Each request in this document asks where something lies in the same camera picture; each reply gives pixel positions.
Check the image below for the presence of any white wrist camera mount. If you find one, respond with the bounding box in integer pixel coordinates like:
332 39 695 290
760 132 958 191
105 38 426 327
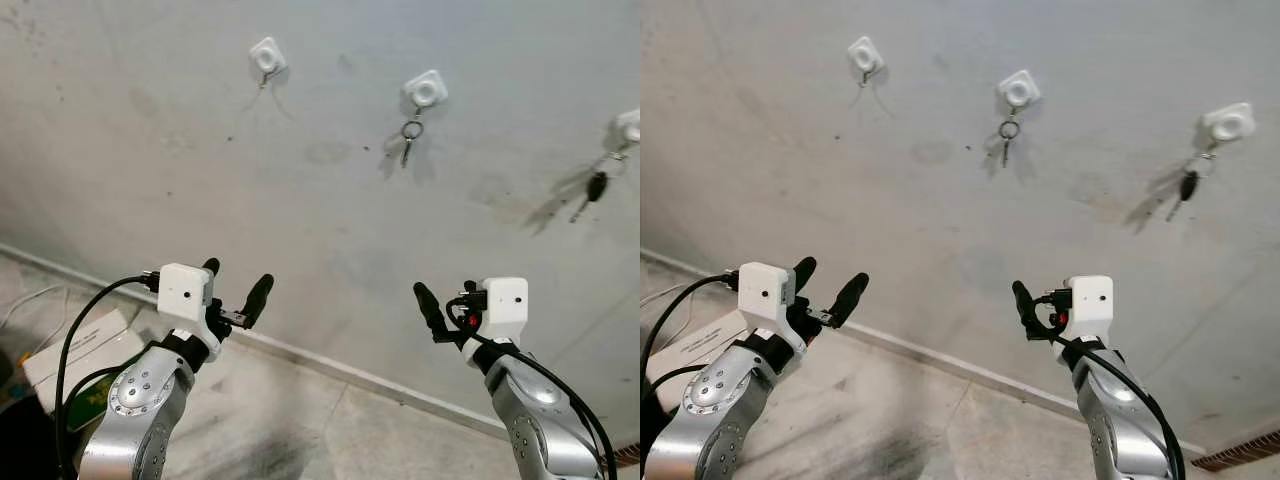
481 277 530 344
1061 275 1115 342
737 262 807 351
157 263 224 349

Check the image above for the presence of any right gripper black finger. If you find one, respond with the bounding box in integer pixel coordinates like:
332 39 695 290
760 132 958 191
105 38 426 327
1011 280 1046 339
413 282 451 339

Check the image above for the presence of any silver key on ring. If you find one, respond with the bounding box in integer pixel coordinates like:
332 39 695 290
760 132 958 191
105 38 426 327
998 117 1022 169
401 117 426 169

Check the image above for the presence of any white floor cable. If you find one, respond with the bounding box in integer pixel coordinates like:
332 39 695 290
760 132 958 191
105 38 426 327
0 284 67 331

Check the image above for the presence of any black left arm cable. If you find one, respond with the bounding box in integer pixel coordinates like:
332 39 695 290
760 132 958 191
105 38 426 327
640 272 743 401
55 272 161 480

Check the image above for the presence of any black bag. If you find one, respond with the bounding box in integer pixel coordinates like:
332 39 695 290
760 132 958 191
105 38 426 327
0 350 63 480

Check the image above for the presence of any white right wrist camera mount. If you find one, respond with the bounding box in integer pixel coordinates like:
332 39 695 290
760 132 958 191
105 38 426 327
481 277 530 344
1061 275 1115 342

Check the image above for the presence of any green packet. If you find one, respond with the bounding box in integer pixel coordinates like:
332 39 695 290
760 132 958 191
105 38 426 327
65 395 117 433

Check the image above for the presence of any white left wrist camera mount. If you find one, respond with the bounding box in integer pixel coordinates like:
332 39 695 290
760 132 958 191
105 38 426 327
737 262 807 351
157 263 224 349

